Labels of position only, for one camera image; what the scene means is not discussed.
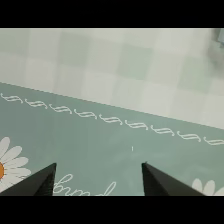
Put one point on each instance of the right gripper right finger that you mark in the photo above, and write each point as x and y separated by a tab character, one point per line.
160	183

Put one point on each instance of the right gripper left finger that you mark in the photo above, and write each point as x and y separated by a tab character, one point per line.
40	183

